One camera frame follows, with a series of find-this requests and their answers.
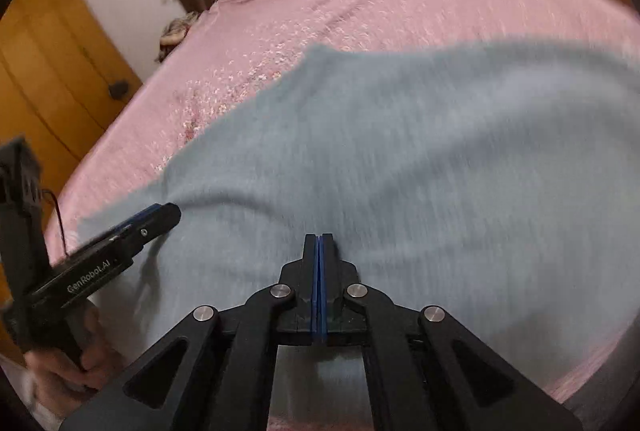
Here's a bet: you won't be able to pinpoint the person's left hand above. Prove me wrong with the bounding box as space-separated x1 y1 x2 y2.
25 301 128 419

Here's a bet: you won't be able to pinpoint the grey pants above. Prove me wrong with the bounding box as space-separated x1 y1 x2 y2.
75 43 640 417

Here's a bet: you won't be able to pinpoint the pink floral bed cover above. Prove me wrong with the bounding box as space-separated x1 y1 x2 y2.
47 0 640 431

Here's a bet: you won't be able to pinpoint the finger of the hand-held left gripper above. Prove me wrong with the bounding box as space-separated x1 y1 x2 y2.
107 203 182 253

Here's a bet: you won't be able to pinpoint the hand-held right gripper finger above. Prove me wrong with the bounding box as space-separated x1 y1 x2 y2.
320 234 584 431
60 234 318 431

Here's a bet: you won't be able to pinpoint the wooden wardrobe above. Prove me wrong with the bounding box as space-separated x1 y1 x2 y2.
0 0 144 362

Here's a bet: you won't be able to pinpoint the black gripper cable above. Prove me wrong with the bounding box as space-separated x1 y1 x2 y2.
42 191 70 258

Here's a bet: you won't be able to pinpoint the person's left forearm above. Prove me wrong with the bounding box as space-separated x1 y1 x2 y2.
22 391 68 431

